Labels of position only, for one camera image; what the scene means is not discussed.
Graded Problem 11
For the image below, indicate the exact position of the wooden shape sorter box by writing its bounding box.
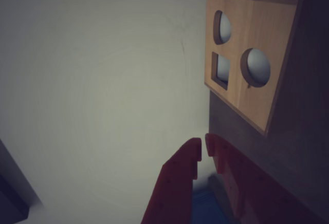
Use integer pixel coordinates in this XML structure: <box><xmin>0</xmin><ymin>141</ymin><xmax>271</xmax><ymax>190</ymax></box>
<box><xmin>204</xmin><ymin>0</ymin><xmax>329</xmax><ymax>145</ymax></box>

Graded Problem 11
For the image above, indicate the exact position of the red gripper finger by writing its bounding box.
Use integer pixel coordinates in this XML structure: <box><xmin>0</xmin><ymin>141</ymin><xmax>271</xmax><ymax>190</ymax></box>
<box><xmin>205</xmin><ymin>133</ymin><xmax>329</xmax><ymax>224</ymax></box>
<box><xmin>140</xmin><ymin>137</ymin><xmax>202</xmax><ymax>224</ymax></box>

